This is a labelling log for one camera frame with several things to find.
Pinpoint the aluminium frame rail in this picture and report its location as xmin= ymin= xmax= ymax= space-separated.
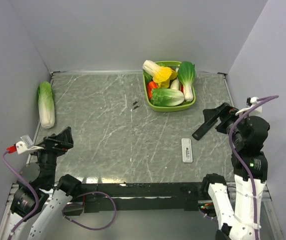
xmin=5 ymin=182 xmax=272 ymax=206

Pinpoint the green lettuce head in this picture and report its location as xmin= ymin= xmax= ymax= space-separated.
xmin=150 ymin=87 xmax=185 ymax=107

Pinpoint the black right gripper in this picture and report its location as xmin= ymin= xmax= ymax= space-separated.
xmin=203 ymin=102 xmax=252 ymax=148

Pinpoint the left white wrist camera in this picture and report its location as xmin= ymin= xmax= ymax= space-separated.
xmin=7 ymin=135 xmax=44 ymax=155

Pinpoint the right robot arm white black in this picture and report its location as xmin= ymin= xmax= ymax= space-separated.
xmin=199 ymin=103 xmax=270 ymax=240

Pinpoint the red pepper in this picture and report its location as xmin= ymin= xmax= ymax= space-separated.
xmin=147 ymin=81 xmax=158 ymax=100

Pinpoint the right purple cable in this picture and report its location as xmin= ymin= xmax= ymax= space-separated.
xmin=200 ymin=94 xmax=280 ymax=240

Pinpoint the yellow leaf cabbage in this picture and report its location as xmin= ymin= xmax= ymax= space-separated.
xmin=142 ymin=60 xmax=178 ymax=88

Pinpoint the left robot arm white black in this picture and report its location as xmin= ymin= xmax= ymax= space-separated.
xmin=3 ymin=126 xmax=82 ymax=240

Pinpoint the green plastic basket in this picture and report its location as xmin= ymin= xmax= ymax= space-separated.
xmin=142 ymin=60 xmax=196 ymax=113

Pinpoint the white radish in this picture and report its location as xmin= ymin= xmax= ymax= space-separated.
xmin=170 ymin=78 xmax=181 ymax=90

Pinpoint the green bok choy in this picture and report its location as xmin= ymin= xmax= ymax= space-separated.
xmin=178 ymin=61 xmax=195 ymax=102

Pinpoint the napa cabbage on table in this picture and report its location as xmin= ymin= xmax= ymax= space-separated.
xmin=38 ymin=81 xmax=55 ymax=129

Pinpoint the black base bar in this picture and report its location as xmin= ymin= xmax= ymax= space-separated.
xmin=71 ymin=182 xmax=211 ymax=213

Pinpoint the black remote control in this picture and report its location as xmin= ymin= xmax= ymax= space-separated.
xmin=192 ymin=114 xmax=218 ymax=141

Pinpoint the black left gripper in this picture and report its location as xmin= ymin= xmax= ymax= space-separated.
xmin=27 ymin=125 xmax=73 ymax=187

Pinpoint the white remote control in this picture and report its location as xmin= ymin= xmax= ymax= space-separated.
xmin=181 ymin=138 xmax=193 ymax=164

